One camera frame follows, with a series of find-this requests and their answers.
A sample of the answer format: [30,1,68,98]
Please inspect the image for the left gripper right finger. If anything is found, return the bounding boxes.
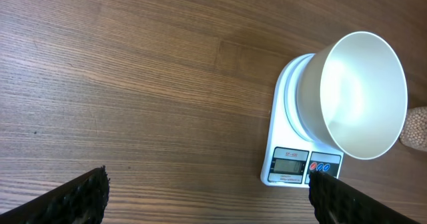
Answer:
[309,171,418,224]

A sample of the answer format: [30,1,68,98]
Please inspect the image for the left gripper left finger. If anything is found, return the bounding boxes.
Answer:
[1,166,110,224]

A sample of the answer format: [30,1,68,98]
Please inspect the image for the white digital kitchen scale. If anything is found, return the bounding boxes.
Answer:
[260,53,344,188]

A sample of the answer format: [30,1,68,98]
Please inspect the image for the white bowl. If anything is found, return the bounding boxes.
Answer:
[296,31,408,160]

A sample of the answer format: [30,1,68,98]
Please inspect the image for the soybeans pile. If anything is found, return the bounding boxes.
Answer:
[399,107,427,152]

